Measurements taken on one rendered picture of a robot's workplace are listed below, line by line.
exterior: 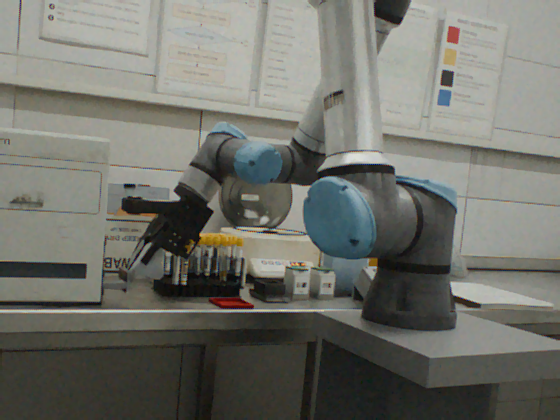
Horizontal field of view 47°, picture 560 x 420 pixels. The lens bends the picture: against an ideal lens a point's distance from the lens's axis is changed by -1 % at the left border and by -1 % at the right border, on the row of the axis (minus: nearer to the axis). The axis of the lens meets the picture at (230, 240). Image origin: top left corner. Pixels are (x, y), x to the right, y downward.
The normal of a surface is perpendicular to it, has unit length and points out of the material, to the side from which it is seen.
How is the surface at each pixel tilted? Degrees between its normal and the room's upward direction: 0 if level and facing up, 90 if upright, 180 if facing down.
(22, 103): 90
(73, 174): 90
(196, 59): 95
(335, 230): 98
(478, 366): 90
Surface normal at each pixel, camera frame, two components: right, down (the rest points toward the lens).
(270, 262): 0.18, -0.85
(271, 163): 0.57, 0.23
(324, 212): -0.80, 0.13
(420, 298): -0.06, -0.22
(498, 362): 0.40, 0.11
